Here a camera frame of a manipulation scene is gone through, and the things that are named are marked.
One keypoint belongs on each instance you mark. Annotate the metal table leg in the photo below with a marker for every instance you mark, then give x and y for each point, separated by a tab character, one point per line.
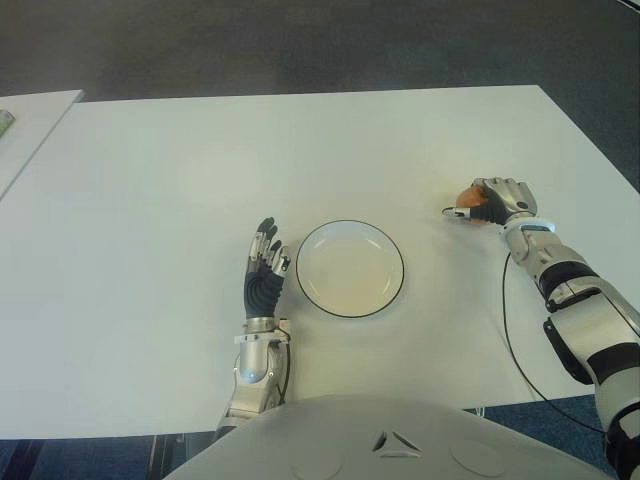
480	411

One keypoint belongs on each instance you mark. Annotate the grey robot torso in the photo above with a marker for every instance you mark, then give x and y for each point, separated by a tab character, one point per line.
390	445

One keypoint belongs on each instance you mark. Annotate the white side table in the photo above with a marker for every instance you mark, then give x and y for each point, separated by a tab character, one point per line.
35	120

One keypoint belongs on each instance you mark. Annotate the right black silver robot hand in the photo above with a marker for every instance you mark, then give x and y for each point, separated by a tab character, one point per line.
512	197

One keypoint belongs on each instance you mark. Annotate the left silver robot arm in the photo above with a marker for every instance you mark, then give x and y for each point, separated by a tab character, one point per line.
252	360

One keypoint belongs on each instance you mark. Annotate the right silver black robot arm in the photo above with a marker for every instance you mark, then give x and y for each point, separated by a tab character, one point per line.
575	300

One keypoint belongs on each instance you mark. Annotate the red yellow apple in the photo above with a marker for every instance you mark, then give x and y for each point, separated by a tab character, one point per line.
470	196

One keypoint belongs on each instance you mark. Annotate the green item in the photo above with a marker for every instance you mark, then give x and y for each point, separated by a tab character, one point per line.
5	124

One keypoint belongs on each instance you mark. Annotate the white plate with black rim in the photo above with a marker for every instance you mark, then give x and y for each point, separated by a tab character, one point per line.
350	270

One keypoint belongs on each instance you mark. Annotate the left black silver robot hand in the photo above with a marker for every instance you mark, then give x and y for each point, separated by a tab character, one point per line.
262	292

